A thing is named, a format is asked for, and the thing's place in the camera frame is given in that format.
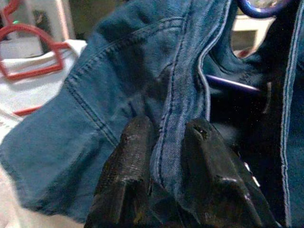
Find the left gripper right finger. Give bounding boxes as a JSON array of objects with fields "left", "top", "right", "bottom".
[{"left": 181, "top": 118, "right": 280, "bottom": 228}]

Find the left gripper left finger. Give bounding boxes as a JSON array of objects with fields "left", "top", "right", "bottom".
[{"left": 84, "top": 116, "right": 157, "bottom": 228}]

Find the blue denim jacket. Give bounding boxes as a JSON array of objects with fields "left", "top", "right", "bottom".
[{"left": 0, "top": 0, "right": 304, "bottom": 228}]

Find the purple clothes hanger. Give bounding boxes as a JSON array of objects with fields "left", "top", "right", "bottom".
[{"left": 205, "top": 0, "right": 292, "bottom": 92}]

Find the red clothes hanger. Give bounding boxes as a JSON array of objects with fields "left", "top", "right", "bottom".
[{"left": 0, "top": 0, "right": 71, "bottom": 117}]

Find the white black-lettered T-shirt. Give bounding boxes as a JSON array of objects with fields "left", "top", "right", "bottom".
[{"left": 0, "top": 39, "right": 87, "bottom": 143}]

